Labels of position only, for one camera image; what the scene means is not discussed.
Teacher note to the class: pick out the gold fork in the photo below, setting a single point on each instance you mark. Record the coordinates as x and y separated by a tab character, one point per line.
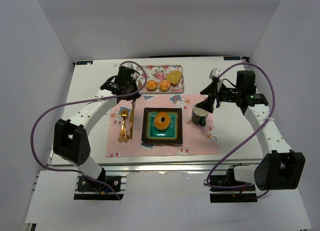
123	133

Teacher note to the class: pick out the gold knife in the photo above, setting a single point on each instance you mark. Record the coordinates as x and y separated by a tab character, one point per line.
131	122

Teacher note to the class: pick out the pink cartoon placemat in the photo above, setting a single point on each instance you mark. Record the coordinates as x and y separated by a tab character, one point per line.
197	140

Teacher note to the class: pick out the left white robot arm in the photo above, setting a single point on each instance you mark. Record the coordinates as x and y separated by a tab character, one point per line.
71	136

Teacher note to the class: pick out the black teal square plate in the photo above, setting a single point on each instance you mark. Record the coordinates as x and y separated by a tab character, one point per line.
172	135

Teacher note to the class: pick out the brown bread slice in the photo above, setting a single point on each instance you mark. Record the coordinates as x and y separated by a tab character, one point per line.
174	77

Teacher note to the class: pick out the aluminium table frame rail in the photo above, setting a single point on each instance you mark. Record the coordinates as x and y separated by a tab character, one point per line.
185	163

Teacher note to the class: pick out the silver metal tongs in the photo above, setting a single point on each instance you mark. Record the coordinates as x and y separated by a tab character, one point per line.
137	85

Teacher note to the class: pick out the dark green mug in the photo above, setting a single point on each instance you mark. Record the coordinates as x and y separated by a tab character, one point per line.
199	115

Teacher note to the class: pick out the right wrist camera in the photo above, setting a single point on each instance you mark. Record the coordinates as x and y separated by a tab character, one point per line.
214	73

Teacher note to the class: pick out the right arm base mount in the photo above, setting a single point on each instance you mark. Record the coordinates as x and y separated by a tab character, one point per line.
225	189

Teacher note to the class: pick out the orange donut bread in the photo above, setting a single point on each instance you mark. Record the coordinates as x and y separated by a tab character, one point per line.
162	121

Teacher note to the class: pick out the round bun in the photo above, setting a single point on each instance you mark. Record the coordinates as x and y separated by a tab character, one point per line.
151	85
164	85

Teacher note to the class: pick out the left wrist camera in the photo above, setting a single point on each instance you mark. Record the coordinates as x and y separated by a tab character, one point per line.
129	65

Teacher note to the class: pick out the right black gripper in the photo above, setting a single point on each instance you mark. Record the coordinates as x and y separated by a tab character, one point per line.
215	96

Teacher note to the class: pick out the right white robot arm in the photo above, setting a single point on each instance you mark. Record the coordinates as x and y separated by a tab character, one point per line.
281	167

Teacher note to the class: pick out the round bun right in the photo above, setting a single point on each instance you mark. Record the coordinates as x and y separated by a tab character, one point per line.
164	85

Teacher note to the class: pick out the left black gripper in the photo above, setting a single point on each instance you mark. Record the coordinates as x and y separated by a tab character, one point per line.
130	91

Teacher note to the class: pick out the round bun left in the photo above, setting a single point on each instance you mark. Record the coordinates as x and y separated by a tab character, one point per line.
151	85

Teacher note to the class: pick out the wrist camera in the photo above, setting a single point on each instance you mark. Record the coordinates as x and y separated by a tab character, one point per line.
129	65
214	73

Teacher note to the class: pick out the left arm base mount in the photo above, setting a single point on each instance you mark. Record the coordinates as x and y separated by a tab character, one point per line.
87	190

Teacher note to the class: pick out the floral rectangular tray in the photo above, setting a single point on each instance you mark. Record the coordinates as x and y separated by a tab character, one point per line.
159	73

